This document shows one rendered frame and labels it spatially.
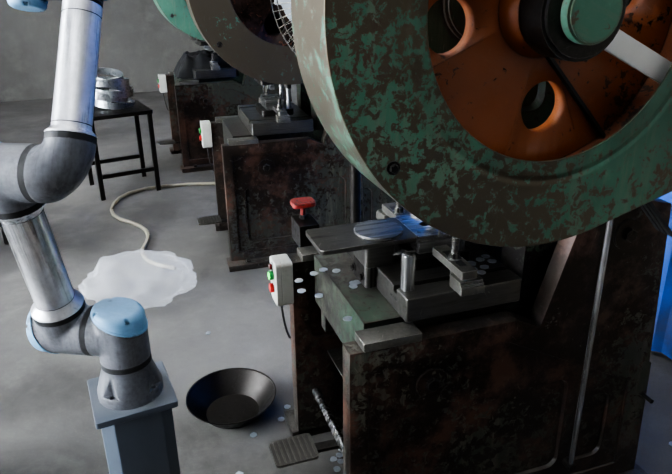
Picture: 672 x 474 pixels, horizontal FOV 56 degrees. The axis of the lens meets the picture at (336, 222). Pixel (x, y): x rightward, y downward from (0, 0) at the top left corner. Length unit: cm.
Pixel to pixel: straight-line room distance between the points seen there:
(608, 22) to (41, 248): 115
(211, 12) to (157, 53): 534
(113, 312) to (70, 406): 96
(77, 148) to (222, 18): 151
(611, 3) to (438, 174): 36
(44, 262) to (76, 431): 97
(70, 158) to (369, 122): 60
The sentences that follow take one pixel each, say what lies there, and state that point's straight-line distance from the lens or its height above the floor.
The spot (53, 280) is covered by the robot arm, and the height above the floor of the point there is 77.
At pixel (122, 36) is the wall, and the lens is 799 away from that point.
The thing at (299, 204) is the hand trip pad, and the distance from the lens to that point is 183.
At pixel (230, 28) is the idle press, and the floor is 116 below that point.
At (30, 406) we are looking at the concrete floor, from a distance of 251.
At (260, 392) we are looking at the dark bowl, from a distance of 230.
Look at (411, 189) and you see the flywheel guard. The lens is 104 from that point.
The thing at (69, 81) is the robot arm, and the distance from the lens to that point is 134.
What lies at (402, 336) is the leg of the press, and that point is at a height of 64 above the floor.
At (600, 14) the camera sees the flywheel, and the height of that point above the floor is 133.
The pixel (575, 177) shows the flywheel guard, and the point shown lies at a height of 104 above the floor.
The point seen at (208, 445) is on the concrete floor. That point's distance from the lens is 216.
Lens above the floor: 140
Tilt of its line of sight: 22 degrees down
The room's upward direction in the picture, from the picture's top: 1 degrees counter-clockwise
